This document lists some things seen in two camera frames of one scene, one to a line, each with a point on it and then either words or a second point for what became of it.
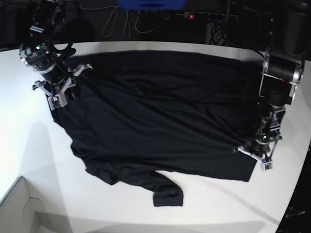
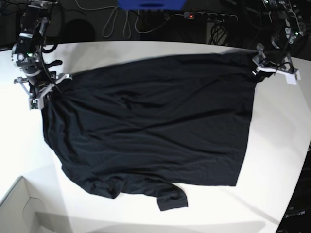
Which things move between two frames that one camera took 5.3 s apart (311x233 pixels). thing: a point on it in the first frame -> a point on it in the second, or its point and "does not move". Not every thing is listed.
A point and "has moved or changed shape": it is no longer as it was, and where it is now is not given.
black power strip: [219, 17] does not move
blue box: [151, 4] does not move
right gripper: [261, 146] -> [275, 56]
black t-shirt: [137, 113] has moved or changed shape
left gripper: [53, 75] -> [38, 82]
